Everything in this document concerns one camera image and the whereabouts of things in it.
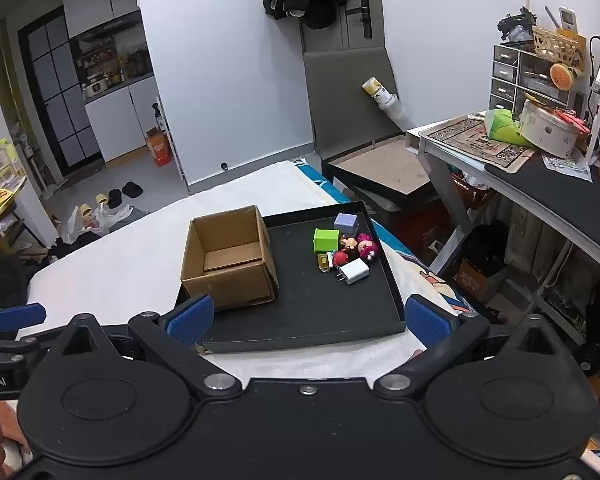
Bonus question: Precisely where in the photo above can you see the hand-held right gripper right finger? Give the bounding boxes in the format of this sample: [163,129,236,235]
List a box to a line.
[374,294,561,401]

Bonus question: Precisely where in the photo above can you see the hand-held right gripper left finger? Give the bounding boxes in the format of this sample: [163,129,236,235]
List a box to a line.
[45,294,243,400]

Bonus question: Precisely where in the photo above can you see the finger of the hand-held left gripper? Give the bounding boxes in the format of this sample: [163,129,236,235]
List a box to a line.
[0,336,43,363]
[0,302,47,333]

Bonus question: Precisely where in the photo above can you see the brown cardboard box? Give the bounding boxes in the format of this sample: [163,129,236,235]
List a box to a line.
[180,205,281,312]

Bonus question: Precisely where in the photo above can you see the white plug charger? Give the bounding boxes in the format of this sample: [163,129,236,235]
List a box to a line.
[336,258,370,285]

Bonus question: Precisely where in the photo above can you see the pink doll figure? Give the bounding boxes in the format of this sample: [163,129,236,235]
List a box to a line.
[356,232,380,261]

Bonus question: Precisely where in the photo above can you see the black tray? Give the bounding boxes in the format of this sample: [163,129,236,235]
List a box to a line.
[172,201,407,354]

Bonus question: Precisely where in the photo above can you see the small amber and red toy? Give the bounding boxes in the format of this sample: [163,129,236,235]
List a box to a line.
[316,250,349,273]

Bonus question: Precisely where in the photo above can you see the purple cube charger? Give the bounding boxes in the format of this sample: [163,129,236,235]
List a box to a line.
[334,213,359,237]

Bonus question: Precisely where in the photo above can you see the green hexagonal box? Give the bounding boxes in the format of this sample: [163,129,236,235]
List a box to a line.
[313,228,341,254]

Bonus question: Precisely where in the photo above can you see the dark cloth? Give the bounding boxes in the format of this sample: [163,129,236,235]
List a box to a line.
[0,240,81,311]

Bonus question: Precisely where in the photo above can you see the blue cartoon bed sheet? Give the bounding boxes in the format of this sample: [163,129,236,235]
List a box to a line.
[290,157,486,321]

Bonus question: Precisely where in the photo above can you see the printed cardboard carton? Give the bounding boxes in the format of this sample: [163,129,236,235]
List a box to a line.
[452,257,506,303]

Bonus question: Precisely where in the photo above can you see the wooden side table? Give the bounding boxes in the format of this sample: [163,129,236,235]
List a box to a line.
[0,180,31,256]

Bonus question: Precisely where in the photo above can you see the dark red storage box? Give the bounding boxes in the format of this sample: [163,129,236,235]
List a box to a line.
[370,195,456,266]

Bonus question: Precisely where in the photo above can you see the black bag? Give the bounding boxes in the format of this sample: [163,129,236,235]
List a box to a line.
[462,220,511,281]

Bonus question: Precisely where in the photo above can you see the white plastic bag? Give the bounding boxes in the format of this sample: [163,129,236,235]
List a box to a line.
[60,204,131,243]

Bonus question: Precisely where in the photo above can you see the red basket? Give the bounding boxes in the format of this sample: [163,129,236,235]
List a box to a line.
[450,172,496,211]

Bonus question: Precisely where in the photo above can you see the grey metal desk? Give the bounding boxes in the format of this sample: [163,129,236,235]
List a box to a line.
[405,110,600,351]

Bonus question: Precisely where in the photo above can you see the black box with brown base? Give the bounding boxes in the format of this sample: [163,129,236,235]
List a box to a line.
[321,137,446,211]

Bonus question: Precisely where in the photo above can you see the orange carton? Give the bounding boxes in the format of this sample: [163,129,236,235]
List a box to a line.
[146,127,173,167]

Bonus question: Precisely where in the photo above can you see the printed desk mat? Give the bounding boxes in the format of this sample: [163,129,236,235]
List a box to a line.
[425,114,538,175]

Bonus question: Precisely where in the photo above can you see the black desk mat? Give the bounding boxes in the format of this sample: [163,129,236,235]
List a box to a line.
[484,152,600,261]

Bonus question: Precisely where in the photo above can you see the green tissue pack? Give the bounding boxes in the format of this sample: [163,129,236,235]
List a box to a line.
[484,108,528,147]

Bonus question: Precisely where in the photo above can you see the printed paper sheet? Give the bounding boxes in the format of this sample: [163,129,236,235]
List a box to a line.
[542,152,593,183]

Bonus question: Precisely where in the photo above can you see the white kitchen cabinet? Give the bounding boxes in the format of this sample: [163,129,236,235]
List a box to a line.
[60,0,166,163]

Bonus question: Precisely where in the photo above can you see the white round tin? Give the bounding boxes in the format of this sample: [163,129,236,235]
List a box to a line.
[519,100,581,159]

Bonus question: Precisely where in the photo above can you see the black framed glass door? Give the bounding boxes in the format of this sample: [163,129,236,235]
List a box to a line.
[17,5,106,176]

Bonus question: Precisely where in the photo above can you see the yellow white tube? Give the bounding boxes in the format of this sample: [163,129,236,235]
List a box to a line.
[362,76,403,123]

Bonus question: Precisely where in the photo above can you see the grey padded lid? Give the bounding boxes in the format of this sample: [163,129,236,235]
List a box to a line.
[303,46,406,161]

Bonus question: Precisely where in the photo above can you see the grey drawer organizer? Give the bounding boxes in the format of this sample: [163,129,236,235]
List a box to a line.
[489,42,586,111]

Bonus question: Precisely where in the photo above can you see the orange round plush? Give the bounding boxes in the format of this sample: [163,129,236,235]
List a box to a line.
[550,62,575,88]

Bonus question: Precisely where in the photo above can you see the grey door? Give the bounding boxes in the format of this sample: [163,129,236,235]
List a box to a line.
[300,0,386,53]

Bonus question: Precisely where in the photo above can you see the wicker basket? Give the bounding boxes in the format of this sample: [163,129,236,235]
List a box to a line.
[531,26,586,68]

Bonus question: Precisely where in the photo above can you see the black toy figure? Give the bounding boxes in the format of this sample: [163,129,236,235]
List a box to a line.
[497,7,537,41]

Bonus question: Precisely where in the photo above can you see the white remote control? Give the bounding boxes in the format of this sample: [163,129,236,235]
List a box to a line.
[559,6,579,36]

